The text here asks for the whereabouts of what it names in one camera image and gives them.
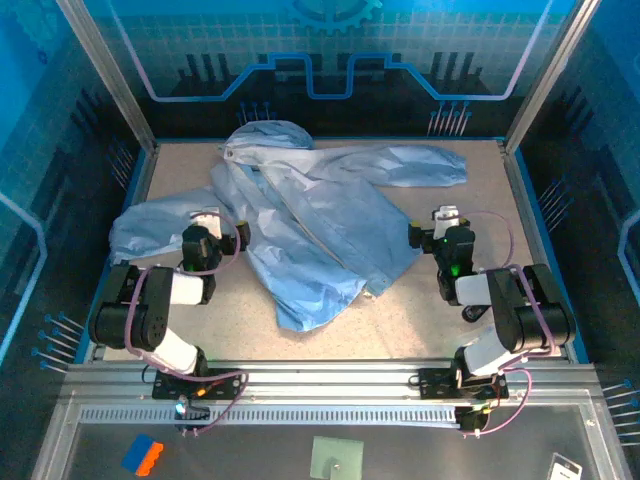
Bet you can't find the light blue jacket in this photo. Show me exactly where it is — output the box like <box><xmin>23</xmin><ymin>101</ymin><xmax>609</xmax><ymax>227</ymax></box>
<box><xmin>108</xmin><ymin>119</ymin><xmax>469</xmax><ymax>332</ymax></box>

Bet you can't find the black control box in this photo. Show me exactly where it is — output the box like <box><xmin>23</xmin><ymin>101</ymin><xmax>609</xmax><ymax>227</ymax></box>
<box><xmin>455</xmin><ymin>405</ymin><xmax>485</xmax><ymax>435</ymax></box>
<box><xmin>173</xmin><ymin>397</ymin><xmax>211</xmax><ymax>434</ymax></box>

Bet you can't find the blue and orange block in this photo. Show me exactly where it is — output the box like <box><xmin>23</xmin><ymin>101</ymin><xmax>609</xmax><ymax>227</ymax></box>
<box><xmin>120</xmin><ymin>433</ymin><xmax>165</xmax><ymax>477</ymax></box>

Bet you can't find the green square plate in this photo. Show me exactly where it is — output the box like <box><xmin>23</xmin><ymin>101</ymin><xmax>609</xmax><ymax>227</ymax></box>
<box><xmin>309</xmin><ymin>435</ymin><xmax>365</xmax><ymax>480</ymax></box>

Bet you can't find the white and black card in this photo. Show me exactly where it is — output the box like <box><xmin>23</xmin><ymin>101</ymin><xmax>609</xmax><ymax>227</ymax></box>
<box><xmin>547</xmin><ymin>452</ymin><xmax>584</xmax><ymax>480</ymax></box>

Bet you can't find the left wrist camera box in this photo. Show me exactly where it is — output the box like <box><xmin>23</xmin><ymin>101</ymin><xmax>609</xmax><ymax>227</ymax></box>
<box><xmin>192</xmin><ymin>205</ymin><xmax>224</xmax><ymax>241</ymax></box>

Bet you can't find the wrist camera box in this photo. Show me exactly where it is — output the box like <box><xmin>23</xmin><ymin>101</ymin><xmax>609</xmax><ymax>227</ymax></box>
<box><xmin>432</xmin><ymin>204</ymin><xmax>461</xmax><ymax>239</ymax></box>
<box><xmin>192</xmin><ymin>205</ymin><xmax>224</xmax><ymax>241</ymax></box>

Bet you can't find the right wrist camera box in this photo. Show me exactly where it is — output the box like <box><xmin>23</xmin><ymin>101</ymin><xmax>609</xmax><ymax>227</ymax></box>
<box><xmin>432</xmin><ymin>204</ymin><xmax>461</xmax><ymax>239</ymax></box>

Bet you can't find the aluminium side rail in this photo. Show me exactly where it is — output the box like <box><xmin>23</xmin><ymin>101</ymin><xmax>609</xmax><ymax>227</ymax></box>
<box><xmin>499</xmin><ymin>139</ymin><xmax>586</xmax><ymax>361</ymax></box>
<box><xmin>87</xmin><ymin>142</ymin><xmax>161</xmax><ymax>361</ymax></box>

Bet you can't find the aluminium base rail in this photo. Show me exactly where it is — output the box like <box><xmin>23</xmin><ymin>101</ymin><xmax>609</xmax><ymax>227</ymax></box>
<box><xmin>64</xmin><ymin>358</ymin><xmax>601</xmax><ymax>402</ymax></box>

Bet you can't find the aluminium frame post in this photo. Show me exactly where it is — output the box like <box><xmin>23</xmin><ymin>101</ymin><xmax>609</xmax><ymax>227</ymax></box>
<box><xmin>503</xmin><ymin>0</ymin><xmax>604</xmax><ymax>154</ymax></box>
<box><xmin>54</xmin><ymin>0</ymin><xmax>160</xmax><ymax>152</ymax></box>

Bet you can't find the grey slotted cable duct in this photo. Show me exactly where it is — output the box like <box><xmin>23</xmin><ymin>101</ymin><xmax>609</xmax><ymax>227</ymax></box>
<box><xmin>79</xmin><ymin>404</ymin><xmax>461</xmax><ymax>427</ymax></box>

